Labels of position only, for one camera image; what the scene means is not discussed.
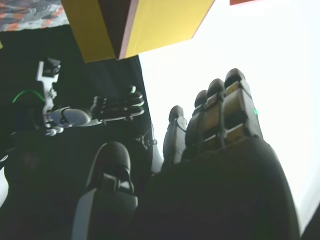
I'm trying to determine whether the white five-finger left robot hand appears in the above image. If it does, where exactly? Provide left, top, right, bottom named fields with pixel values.
left=72, top=67, right=301, bottom=240

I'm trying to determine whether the yellow and red box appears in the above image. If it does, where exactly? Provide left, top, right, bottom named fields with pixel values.
left=61, top=0, right=216, bottom=64

